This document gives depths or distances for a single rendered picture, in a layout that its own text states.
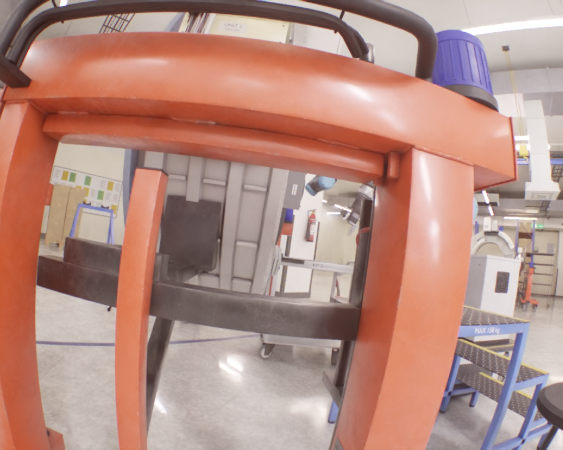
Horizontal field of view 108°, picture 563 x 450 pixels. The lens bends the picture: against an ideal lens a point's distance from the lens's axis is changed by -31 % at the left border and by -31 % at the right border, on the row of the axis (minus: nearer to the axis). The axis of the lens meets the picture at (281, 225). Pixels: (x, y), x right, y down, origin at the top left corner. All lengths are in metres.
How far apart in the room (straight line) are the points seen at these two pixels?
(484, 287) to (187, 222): 1.54
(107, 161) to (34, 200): 9.84
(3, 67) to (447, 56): 0.60
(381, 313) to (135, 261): 0.30
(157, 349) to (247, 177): 0.50
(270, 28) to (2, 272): 0.73
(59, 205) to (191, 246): 6.63
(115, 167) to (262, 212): 9.60
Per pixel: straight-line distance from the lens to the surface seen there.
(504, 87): 5.40
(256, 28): 0.78
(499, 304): 1.93
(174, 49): 0.38
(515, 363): 1.05
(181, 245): 0.86
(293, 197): 0.89
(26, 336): 0.53
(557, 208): 13.31
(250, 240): 0.91
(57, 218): 7.39
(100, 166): 10.24
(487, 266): 1.81
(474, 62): 0.51
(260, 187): 0.83
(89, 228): 10.09
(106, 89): 0.38
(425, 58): 0.40
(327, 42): 1.29
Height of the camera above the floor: 0.73
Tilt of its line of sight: 5 degrees up
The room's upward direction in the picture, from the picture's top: 8 degrees clockwise
